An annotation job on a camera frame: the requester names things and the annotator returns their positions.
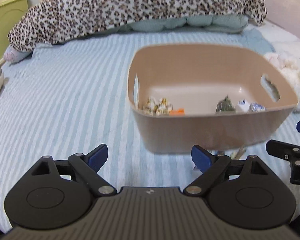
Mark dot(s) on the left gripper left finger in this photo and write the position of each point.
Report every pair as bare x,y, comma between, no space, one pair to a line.
56,193

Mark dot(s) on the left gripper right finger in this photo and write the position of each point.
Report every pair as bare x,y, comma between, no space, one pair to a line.
244,193

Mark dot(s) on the blue white tissue pack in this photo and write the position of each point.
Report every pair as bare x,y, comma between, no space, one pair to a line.
246,106

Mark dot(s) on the clear bag of green herbs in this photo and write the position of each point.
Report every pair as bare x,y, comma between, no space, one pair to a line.
225,105

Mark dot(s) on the floral yellow white cloth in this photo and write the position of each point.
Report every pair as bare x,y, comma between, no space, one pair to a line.
160,107

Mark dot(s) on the metal keys bunch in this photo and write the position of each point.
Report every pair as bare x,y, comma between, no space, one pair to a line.
235,154

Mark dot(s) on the white fluffy plush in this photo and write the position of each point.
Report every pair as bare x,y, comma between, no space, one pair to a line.
289,67

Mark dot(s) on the tan plastic storage basket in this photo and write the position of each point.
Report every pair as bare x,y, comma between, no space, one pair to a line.
196,77

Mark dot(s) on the teal quilted comforter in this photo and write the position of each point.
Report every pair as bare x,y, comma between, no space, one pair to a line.
232,24

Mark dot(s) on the pink grey pillow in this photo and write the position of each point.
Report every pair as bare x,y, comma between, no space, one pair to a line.
13,56

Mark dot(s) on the green plastic storage bin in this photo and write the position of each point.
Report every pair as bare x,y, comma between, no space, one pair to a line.
11,11

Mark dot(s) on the leopard print blanket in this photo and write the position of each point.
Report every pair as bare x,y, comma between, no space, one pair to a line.
57,21

